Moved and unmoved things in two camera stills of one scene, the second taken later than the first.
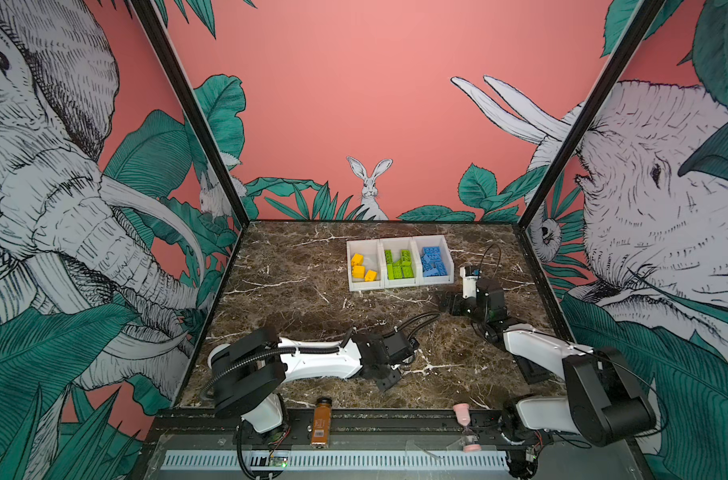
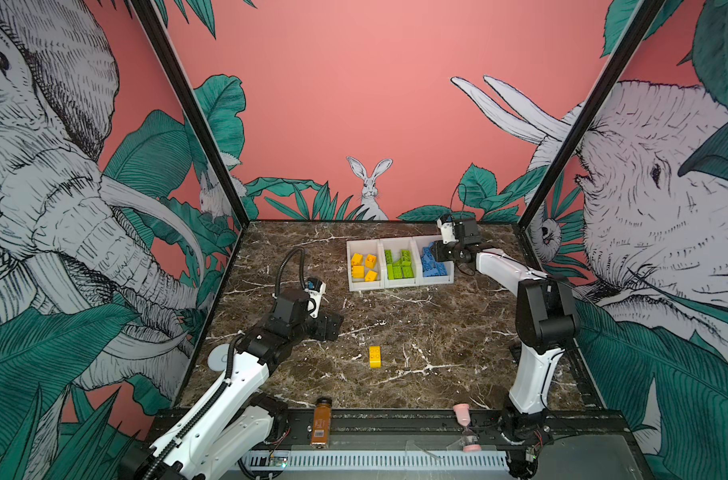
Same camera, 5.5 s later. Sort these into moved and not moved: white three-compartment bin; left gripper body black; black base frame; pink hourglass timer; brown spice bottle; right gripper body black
Moved: left gripper body black; right gripper body black
Not moved: white three-compartment bin; black base frame; pink hourglass timer; brown spice bottle
